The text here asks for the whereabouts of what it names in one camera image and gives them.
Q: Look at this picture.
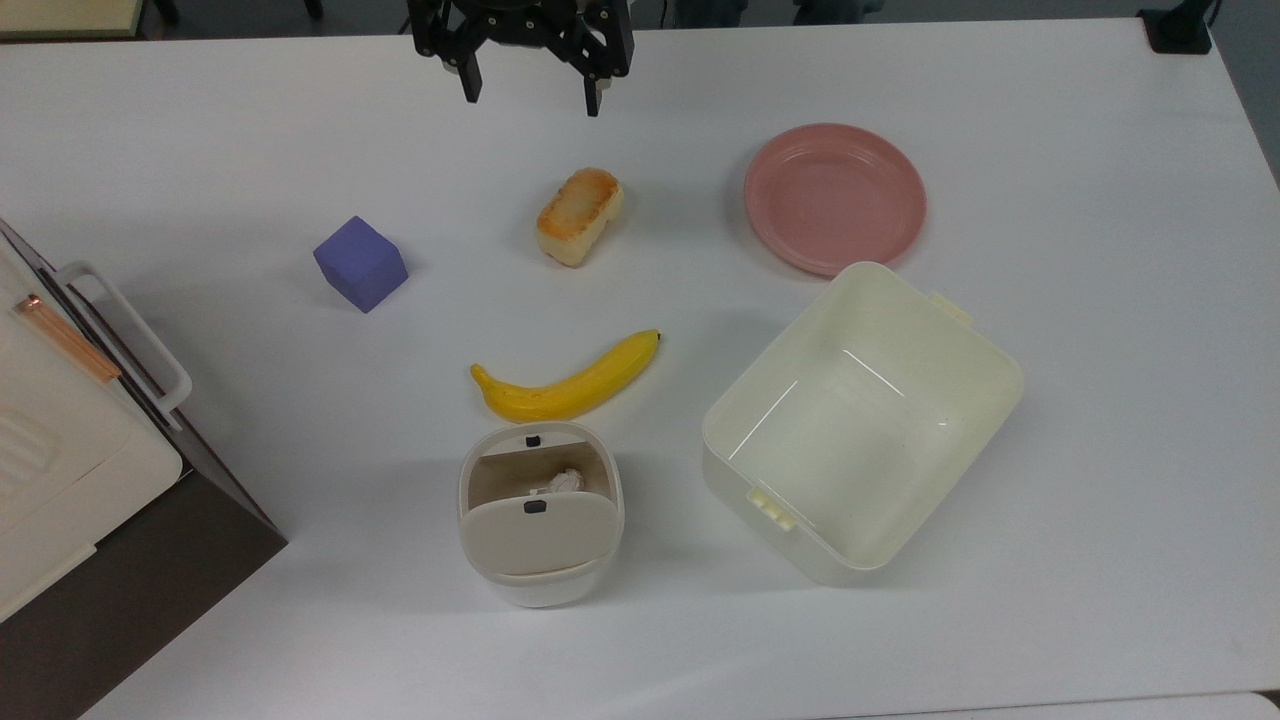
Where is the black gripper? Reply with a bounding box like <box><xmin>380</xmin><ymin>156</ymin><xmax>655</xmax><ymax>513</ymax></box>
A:
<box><xmin>407</xmin><ymin>0</ymin><xmax>637</xmax><ymax>119</ymax></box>

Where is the cream trash can with lid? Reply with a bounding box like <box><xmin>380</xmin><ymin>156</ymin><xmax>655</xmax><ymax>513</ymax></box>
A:
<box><xmin>457</xmin><ymin>421</ymin><xmax>627</xmax><ymax>609</ymax></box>

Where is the toasted bread piece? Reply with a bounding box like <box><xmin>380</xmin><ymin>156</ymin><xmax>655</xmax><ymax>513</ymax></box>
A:
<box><xmin>536</xmin><ymin>167</ymin><xmax>625</xmax><ymax>269</ymax></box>

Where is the purple foam cube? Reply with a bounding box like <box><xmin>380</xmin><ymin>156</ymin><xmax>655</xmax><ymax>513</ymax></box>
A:
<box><xmin>313</xmin><ymin>215</ymin><xmax>410</xmax><ymax>314</ymax></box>

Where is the pink plate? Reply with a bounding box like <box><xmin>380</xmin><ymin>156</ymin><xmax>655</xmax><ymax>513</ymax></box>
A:
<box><xmin>743</xmin><ymin>123</ymin><xmax>928</xmax><ymax>278</ymax></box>

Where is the yellow banana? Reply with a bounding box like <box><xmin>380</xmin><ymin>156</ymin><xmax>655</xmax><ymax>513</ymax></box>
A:
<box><xmin>470</xmin><ymin>329</ymin><xmax>663</xmax><ymax>424</ymax></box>

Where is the beige side table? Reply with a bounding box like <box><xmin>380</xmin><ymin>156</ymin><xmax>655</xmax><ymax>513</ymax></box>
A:
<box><xmin>0</xmin><ymin>0</ymin><xmax>148</xmax><ymax>43</ymax></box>

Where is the cream rectangular plastic bin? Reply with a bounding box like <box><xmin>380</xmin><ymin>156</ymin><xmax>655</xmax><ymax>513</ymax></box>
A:
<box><xmin>701</xmin><ymin>261</ymin><xmax>1026</xmax><ymax>588</ymax></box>

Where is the white toaster oven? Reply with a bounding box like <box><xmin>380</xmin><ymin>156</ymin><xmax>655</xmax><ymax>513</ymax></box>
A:
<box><xmin>0</xmin><ymin>218</ymin><xmax>289</xmax><ymax>720</ymax></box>

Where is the cream box with handles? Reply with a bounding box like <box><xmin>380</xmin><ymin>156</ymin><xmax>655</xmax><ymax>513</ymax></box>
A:
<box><xmin>0</xmin><ymin>235</ymin><xmax>186</xmax><ymax>626</ymax></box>

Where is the black clamp mount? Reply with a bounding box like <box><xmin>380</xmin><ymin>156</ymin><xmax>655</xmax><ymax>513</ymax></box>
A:
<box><xmin>1138</xmin><ymin>0</ymin><xmax>1219</xmax><ymax>56</ymax></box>

